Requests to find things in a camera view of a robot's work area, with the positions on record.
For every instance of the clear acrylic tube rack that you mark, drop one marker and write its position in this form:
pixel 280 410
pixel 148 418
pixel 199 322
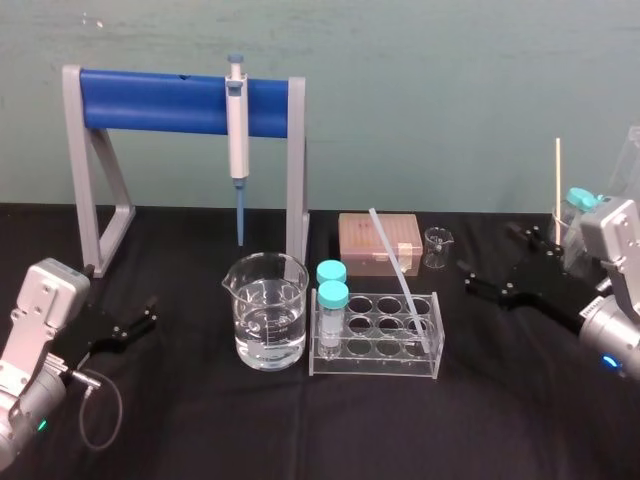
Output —
pixel 371 367

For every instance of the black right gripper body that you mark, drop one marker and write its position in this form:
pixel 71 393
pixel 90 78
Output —
pixel 547 285

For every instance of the clear bottle with teal cap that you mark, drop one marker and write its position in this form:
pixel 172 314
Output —
pixel 584 198

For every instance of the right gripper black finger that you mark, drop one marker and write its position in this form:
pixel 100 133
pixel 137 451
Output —
pixel 537 239
pixel 487 292

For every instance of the white and blue pipette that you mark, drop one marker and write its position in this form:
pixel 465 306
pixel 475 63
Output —
pixel 238 140

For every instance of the black table cloth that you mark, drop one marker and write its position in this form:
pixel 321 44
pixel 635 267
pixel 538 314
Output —
pixel 300 430

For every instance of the small empty glass beaker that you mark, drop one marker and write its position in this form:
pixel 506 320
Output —
pixel 438 250

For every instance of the thin wooden stick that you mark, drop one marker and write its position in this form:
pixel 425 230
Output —
pixel 557 175

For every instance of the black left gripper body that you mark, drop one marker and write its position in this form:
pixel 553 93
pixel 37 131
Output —
pixel 95 330

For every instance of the teal capped sample tube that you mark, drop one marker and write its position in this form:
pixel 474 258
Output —
pixel 333 300
pixel 331 271

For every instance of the clear beaker holding stick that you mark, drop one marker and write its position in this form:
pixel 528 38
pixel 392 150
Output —
pixel 570 250

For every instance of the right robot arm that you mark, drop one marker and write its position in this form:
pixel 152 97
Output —
pixel 615 235

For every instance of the large glass beaker with water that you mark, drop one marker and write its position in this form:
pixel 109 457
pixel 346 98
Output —
pixel 270 340

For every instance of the grey pipette stand blue bar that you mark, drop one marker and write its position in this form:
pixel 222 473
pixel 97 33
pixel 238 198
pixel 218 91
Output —
pixel 80 175

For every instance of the clear glass stirring rod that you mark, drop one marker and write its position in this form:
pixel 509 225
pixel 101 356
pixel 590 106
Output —
pixel 400 280

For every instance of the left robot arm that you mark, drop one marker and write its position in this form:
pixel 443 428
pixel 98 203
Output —
pixel 40 305

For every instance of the pink pipette tip box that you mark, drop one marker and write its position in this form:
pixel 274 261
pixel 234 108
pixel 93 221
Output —
pixel 360 240

